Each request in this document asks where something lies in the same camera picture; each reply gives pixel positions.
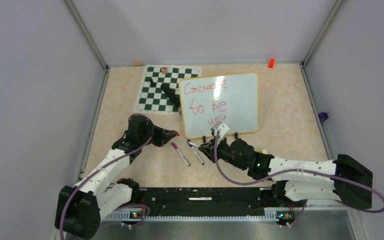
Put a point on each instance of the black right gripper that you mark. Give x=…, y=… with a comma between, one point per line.
x=208, y=148

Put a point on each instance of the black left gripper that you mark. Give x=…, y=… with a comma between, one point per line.
x=163, y=136

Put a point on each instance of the yellow framed whiteboard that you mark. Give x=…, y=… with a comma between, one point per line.
x=232, y=99

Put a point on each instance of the red marker pen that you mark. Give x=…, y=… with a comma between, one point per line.
x=190, y=143

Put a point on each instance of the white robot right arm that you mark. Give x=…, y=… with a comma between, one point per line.
x=341, y=179

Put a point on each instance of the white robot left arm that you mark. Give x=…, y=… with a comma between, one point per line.
x=82, y=207

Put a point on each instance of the purple capped marker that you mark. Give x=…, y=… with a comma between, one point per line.
x=180, y=154

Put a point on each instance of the blue capped marker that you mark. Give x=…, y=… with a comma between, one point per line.
x=197, y=155

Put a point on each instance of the black glitter microphone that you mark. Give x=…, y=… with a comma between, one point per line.
x=170, y=93

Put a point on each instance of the green white chess mat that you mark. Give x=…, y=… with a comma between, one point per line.
x=152, y=100

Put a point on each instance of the black chess piece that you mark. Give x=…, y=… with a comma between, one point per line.
x=152, y=83

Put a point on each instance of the green white lego brick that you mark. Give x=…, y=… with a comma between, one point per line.
x=263, y=151

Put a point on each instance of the wooden chess piece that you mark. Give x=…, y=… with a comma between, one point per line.
x=164, y=70

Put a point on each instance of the small wooden block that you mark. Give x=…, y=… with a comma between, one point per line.
x=137, y=64

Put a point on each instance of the orange block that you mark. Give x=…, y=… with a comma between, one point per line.
x=271, y=63

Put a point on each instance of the purple block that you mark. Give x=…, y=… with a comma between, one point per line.
x=323, y=116

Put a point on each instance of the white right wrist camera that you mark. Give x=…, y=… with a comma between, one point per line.
x=220, y=129

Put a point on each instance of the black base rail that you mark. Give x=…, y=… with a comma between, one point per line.
x=210, y=201

